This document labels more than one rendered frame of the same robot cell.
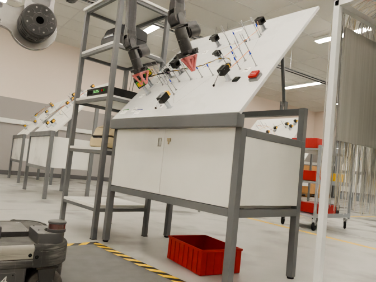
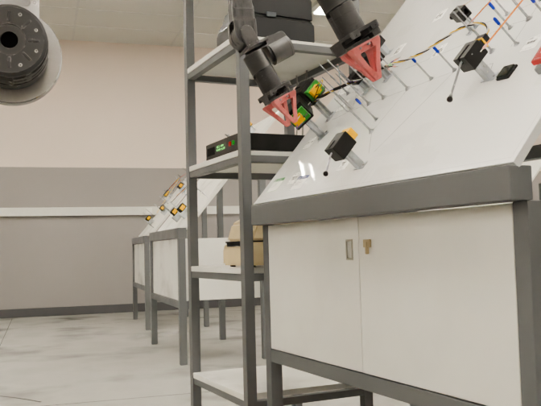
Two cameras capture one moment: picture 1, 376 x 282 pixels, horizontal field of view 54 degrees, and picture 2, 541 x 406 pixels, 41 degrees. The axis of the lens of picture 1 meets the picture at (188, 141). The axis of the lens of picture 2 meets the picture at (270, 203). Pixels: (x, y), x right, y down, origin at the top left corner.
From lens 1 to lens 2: 42 cm
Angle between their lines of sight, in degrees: 17
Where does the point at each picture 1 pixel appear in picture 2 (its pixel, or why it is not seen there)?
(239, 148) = (529, 257)
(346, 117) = not seen: outside the picture
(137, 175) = (317, 329)
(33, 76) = (155, 120)
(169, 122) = (361, 204)
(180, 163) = (398, 298)
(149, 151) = (332, 273)
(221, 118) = (471, 184)
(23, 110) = (146, 188)
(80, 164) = not seen: hidden behind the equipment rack
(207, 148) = (452, 260)
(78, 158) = not seen: hidden behind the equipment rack
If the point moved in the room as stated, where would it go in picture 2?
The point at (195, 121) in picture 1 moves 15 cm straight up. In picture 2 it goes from (414, 196) to (411, 127)
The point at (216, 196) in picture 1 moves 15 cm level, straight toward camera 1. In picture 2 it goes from (489, 382) to (480, 397)
